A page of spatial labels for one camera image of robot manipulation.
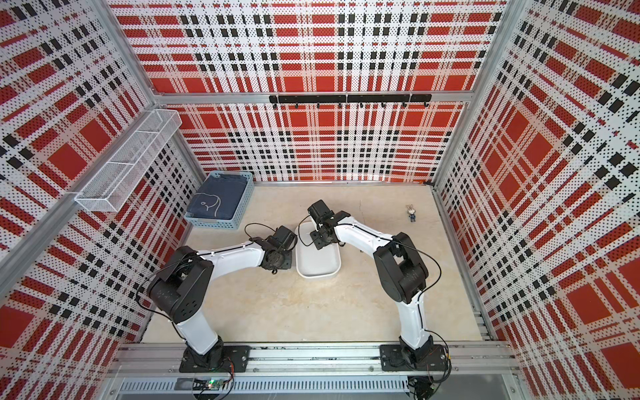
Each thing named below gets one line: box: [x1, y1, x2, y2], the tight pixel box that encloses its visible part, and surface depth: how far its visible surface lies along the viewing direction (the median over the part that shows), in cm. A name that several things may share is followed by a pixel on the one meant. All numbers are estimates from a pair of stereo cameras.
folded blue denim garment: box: [186, 173, 248, 220], surface depth 107 cm
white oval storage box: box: [295, 220, 343, 279], surface depth 91 cm
